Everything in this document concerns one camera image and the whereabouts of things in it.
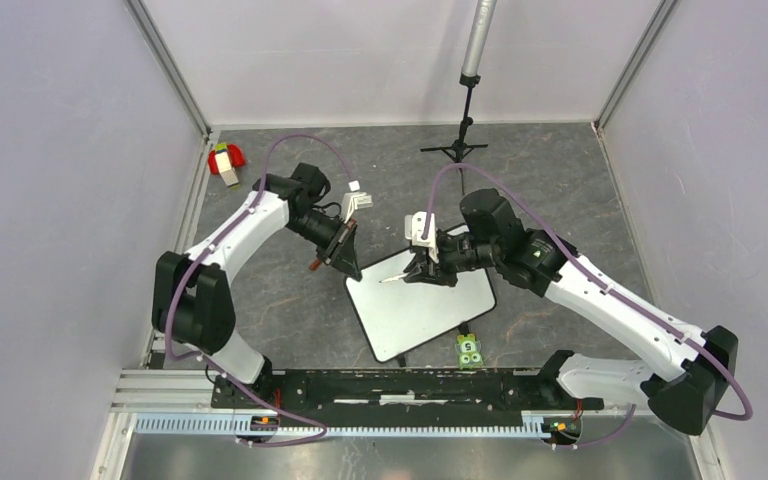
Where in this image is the red multicolour toy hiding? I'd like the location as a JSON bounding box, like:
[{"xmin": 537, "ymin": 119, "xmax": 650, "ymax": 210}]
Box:
[{"xmin": 207, "ymin": 142, "xmax": 247, "ymax": 188}]

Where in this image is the white marker red cap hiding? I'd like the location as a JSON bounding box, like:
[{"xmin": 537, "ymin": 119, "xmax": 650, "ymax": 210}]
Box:
[{"xmin": 379, "ymin": 273, "xmax": 409, "ymax": 284}]

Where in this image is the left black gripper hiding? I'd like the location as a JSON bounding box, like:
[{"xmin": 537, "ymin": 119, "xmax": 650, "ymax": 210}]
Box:
[{"xmin": 284, "ymin": 208, "xmax": 361, "ymax": 281}]

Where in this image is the white whiteboard black frame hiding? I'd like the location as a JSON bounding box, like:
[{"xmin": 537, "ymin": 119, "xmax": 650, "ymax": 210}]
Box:
[{"xmin": 344, "ymin": 248, "xmax": 497, "ymax": 363}]

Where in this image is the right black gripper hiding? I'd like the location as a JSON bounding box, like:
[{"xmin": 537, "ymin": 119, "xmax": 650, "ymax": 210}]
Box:
[{"xmin": 404, "ymin": 232, "xmax": 500, "ymax": 288}]

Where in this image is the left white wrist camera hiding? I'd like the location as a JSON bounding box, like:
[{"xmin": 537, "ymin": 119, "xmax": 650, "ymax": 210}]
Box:
[{"xmin": 339, "ymin": 180, "xmax": 374, "ymax": 227}]

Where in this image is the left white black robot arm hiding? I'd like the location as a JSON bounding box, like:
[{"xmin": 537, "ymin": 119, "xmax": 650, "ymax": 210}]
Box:
[{"xmin": 151, "ymin": 163, "xmax": 373, "ymax": 408}]

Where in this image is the black tripod stand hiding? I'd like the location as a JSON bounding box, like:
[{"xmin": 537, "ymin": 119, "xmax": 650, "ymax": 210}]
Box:
[{"xmin": 419, "ymin": 74, "xmax": 489, "ymax": 164}]

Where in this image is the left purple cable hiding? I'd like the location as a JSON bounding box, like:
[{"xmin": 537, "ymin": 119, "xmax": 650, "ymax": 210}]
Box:
[{"xmin": 162, "ymin": 133, "xmax": 362, "ymax": 449}]

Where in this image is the green toy block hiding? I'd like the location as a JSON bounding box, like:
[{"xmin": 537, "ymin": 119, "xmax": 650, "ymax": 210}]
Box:
[{"xmin": 456, "ymin": 333, "xmax": 484, "ymax": 370}]

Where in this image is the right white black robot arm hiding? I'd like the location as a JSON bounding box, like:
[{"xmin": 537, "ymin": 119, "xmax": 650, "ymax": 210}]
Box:
[{"xmin": 400, "ymin": 189, "xmax": 739, "ymax": 436}]

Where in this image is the grey cylinder on stand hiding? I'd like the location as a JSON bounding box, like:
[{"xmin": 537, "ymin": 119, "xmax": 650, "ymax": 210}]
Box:
[{"xmin": 461, "ymin": 0, "xmax": 497, "ymax": 79}]

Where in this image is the aluminium frame rail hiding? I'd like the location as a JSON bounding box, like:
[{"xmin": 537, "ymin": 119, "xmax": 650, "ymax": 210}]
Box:
[{"xmin": 89, "ymin": 368, "xmax": 730, "ymax": 480}]

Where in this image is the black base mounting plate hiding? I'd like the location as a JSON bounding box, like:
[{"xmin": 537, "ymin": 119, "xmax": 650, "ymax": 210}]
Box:
[{"xmin": 210, "ymin": 368, "xmax": 605, "ymax": 429}]

